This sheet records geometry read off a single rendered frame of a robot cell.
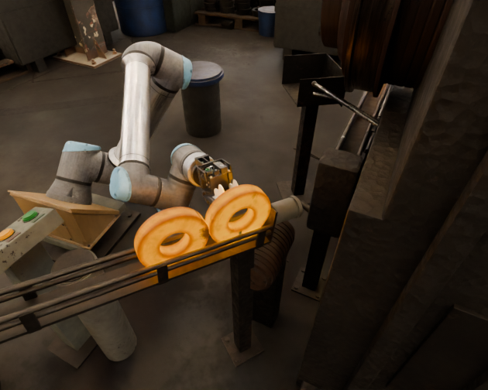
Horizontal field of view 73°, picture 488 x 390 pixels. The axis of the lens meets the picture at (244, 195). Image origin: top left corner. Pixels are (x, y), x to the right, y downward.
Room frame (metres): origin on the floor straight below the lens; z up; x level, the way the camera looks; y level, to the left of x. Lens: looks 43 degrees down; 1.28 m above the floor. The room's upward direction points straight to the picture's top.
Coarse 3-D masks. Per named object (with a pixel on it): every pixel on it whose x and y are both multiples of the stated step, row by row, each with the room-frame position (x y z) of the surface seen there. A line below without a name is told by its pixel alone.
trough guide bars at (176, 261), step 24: (240, 216) 0.57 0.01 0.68; (168, 240) 0.48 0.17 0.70; (240, 240) 0.50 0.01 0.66; (264, 240) 0.53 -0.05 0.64; (96, 264) 0.40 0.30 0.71; (168, 264) 0.41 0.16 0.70; (24, 288) 0.34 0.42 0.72; (96, 288) 0.34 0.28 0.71; (120, 288) 0.36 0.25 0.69; (24, 312) 0.29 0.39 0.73; (48, 312) 0.30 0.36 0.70
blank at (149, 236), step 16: (176, 208) 0.47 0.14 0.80; (144, 224) 0.44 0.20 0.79; (160, 224) 0.43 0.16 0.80; (176, 224) 0.45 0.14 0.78; (192, 224) 0.46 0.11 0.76; (144, 240) 0.42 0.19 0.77; (160, 240) 0.43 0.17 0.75; (192, 240) 0.46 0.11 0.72; (144, 256) 0.41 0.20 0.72; (160, 256) 0.43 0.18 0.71; (176, 256) 0.44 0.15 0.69
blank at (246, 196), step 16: (224, 192) 0.53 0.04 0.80; (240, 192) 0.52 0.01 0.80; (256, 192) 0.53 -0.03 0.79; (208, 208) 0.51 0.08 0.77; (224, 208) 0.49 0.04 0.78; (240, 208) 0.51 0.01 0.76; (256, 208) 0.53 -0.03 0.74; (208, 224) 0.48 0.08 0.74; (224, 224) 0.49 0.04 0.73; (240, 224) 0.53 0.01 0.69; (256, 224) 0.53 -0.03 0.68
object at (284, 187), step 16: (288, 64) 1.54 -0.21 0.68; (304, 64) 1.55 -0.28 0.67; (320, 64) 1.56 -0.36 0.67; (336, 64) 1.43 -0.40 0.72; (288, 80) 1.54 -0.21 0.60; (304, 80) 1.28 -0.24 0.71; (320, 80) 1.29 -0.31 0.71; (336, 80) 1.30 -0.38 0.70; (304, 96) 1.28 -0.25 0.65; (304, 112) 1.37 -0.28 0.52; (304, 128) 1.37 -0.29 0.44; (304, 144) 1.37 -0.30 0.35; (304, 160) 1.37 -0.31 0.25; (304, 176) 1.37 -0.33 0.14; (288, 192) 1.39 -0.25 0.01; (304, 192) 1.39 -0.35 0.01
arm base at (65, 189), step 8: (56, 176) 1.14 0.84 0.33; (56, 184) 1.10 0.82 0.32; (64, 184) 1.09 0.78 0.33; (72, 184) 1.10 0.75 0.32; (80, 184) 1.11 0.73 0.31; (88, 184) 1.14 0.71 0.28; (48, 192) 1.07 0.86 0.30; (56, 192) 1.06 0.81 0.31; (64, 192) 1.06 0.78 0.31; (72, 192) 1.08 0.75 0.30; (80, 192) 1.09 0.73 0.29; (88, 192) 1.12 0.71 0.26; (64, 200) 1.03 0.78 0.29; (72, 200) 1.04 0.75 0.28; (80, 200) 1.06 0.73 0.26; (88, 200) 1.09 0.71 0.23
